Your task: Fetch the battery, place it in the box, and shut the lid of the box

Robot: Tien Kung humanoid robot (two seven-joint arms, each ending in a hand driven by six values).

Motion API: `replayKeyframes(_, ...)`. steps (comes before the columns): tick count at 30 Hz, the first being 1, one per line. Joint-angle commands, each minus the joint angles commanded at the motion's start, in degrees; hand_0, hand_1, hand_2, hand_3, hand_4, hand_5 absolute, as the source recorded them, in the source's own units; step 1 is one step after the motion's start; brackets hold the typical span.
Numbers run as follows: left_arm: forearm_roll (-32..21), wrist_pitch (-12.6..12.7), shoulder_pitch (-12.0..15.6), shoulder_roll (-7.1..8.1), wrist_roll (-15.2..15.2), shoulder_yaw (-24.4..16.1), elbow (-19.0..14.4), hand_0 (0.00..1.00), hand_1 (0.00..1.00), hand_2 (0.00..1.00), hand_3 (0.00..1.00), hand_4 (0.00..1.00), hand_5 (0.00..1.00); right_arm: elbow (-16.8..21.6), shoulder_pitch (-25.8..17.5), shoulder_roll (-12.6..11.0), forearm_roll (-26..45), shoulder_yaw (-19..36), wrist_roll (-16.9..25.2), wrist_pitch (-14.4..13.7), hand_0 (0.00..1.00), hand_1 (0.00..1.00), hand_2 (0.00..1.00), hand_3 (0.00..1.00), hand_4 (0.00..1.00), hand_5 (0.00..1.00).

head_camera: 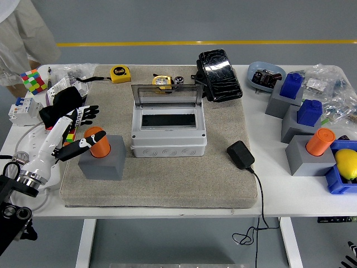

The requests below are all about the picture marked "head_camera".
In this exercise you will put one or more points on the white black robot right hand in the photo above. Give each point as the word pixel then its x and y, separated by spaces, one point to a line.
pixel 352 248

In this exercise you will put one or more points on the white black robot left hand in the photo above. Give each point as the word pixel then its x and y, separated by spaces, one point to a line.
pixel 46 148

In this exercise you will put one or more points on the orange cylinder battery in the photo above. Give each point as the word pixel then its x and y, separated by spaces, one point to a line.
pixel 101 150
pixel 319 142

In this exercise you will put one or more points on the grey junction box tinted lid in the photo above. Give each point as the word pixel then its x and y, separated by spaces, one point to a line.
pixel 167 139

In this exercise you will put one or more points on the blue block battery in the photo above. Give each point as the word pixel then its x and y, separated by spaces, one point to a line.
pixel 308 113
pixel 291 86

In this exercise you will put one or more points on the small colourful puzzle cube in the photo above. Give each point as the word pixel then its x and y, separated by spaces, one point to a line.
pixel 70 137

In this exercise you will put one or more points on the black table control panel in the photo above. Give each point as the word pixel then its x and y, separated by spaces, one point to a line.
pixel 334 219

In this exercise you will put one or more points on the black cloth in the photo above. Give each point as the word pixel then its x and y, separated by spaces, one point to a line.
pixel 64 97

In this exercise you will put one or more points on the grey block round hole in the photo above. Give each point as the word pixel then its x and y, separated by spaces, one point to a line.
pixel 103 167
pixel 301 162

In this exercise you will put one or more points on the white purple printed packet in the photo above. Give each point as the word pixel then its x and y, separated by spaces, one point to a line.
pixel 55 88

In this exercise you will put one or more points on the white table leg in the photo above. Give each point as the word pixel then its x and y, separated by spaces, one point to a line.
pixel 85 243
pixel 291 243

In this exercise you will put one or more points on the large colourful puzzle cube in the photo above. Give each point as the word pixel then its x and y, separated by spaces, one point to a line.
pixel 33 82

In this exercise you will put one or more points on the blue plastic bin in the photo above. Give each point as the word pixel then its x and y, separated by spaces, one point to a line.
pixel 334 181

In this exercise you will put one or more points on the black silver pen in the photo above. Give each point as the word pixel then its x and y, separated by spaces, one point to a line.
pixel 49 72

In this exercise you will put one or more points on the yellow lemon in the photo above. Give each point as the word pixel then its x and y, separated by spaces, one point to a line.
pixel 346 163

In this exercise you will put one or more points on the person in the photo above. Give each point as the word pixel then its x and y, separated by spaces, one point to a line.
pixel 22 33

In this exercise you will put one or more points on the grey-brown mat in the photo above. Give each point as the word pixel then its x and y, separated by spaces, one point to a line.
pixel 167 181

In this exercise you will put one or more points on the small green strip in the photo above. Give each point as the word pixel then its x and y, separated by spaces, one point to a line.
pixel 325 121

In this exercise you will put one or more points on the grey block square hole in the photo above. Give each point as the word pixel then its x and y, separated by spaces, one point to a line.
pixel 290 128
pixel 274 104

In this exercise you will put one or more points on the black power adapter plug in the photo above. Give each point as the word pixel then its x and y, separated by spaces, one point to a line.
pixel 240 153

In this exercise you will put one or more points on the black cylinder capacitor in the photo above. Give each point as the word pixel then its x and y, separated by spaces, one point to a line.
pixel 179 80

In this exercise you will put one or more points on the clear plastic bags of parts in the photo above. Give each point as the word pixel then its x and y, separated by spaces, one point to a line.
pixel 340 97

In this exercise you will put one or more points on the small packet white parts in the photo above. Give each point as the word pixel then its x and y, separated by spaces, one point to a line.
pixel 315 83

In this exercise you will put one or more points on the glossy black pedal device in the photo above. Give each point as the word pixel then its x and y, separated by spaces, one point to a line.
pixel 220 75

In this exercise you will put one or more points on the dark electronic components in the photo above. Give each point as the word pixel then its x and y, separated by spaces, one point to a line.
pixel 265 78

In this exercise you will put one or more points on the blue-grey bowl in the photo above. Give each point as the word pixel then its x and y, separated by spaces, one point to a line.
pixel 256 68

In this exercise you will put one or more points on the white circuit breaker blue switch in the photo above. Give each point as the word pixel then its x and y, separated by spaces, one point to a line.
pixel 23 111

